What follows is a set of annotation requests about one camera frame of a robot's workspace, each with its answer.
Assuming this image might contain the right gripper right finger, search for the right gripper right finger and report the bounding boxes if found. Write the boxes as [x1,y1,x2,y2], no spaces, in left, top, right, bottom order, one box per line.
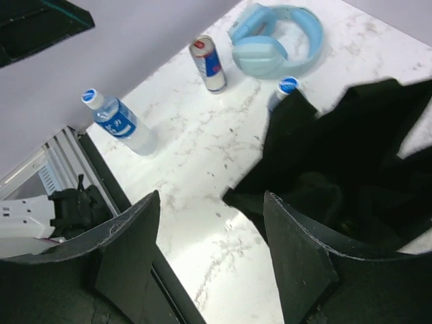
[263,192,431,323]

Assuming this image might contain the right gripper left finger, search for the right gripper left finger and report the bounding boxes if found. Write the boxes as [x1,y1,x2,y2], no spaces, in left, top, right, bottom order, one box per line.
[1,191,160,323]

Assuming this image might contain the black canvas bag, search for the black canvas bag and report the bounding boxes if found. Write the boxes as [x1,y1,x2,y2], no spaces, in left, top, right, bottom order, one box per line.
[222,79,431,249]

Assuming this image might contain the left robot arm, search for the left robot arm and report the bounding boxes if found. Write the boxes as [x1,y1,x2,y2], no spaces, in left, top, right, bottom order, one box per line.
[1,174,112,259]

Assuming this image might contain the water bottle near bag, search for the water bottle near bag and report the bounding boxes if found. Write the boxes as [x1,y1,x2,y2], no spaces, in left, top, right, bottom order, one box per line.
[267,76,299,115]

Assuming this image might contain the water bottle front left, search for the water bottle front left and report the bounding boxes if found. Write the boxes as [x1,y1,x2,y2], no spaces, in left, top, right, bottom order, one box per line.
[81,88,157,156]

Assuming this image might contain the blue headphones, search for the blue headphones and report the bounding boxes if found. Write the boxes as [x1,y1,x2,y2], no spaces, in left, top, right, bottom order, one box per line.
[228,3,324,80]

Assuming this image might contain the silver can back left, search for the silver can back left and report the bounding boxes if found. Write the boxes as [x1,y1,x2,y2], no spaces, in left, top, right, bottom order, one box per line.
[188,35,227,93]

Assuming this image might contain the white cable duct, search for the white cable duct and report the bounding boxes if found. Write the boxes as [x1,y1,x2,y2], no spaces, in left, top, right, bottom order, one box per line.
[38,163,62,194]

